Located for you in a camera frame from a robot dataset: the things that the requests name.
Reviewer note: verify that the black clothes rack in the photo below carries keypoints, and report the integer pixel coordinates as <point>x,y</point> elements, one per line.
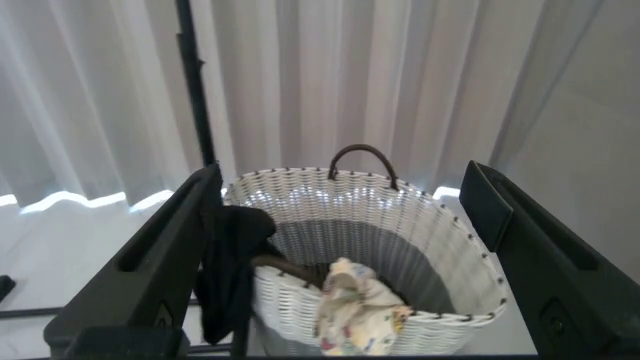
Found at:
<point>192,75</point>

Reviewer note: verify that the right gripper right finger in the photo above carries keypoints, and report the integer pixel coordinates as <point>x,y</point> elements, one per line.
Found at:
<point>600,320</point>

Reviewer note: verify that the black garment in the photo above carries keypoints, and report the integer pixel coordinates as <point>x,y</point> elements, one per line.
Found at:
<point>235,270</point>

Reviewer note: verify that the white laundry basket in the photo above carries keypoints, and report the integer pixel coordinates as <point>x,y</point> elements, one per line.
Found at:
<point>380,215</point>

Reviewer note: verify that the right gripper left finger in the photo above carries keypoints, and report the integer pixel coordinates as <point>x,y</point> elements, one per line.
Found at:
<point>125,310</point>

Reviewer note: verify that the cream printed garment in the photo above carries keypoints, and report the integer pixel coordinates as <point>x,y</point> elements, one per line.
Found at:
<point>355,310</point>

